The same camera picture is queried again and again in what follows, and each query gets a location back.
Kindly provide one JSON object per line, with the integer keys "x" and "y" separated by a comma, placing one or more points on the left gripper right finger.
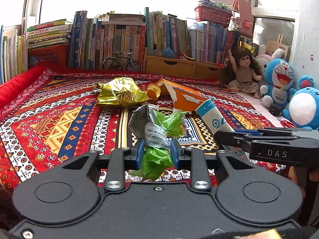
{"x": 191, "y": 159}

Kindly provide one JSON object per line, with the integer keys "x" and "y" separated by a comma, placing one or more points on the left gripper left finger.
{"x": 122, "y": 159}

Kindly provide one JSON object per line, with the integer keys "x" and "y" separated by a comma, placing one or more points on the green wrapper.
{"x": 154, "y": 128}

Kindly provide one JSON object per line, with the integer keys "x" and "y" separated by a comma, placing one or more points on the gold foil snack bag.
{"x": 121, "y": 91}

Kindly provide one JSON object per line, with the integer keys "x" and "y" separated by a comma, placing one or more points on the stacked horizontal books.
{"x": 49, "y": 34}

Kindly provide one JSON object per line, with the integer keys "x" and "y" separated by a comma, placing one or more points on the person's right hand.
{"x": 292, "y": 176}

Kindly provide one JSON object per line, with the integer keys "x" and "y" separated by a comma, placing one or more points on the blue white round plush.
{"x": 303, "y": 107}

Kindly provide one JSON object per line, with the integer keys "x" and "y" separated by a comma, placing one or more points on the white blue paper cup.
{"x": 213, "y": 118}

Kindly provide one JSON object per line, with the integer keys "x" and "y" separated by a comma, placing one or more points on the blue Doraemon plush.
{"x": 277, "y": 91}

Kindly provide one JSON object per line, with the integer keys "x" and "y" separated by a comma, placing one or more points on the orange tissue box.
{"x": 183, "y": 97}

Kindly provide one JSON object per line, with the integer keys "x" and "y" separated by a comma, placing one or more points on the brown-haired doll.
{"x": 245, "y": 73}

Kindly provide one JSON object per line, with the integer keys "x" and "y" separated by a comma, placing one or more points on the patterned red table cloth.
{"x": 51, "y": 115}

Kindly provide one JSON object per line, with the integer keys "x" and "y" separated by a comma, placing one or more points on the white pink bunny plush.
{"x": 264, "y": 59}

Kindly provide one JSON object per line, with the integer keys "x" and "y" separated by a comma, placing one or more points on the miniature black bicycle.
{"x": 123, "y": 61}

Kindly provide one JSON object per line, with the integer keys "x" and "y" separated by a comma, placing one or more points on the wooden drawer shelf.
{"x": 181, "y": 68}

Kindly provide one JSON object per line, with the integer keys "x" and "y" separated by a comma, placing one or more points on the pink board with letter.
{"x": 246, "y": 19}

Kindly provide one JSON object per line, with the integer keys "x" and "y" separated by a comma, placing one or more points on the blue yarn ball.
{"x": 168, "y": 53}

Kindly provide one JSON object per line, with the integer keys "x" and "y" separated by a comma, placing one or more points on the book row on shelf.
{"x": 201, "y": 41}

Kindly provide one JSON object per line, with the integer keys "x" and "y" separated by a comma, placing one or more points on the middle upright book row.
{"x": 95, "y": 39}

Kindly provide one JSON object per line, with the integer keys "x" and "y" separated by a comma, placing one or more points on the upright book row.
{"x": 95, "y": 39}
{"x": 14, "y": 52}

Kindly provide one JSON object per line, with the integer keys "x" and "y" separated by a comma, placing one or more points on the red plastic basket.
{"x": 211, "y": 14}

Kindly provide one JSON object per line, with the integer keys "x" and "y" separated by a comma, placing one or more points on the left upright book row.
{"x": 14, "y": 52}

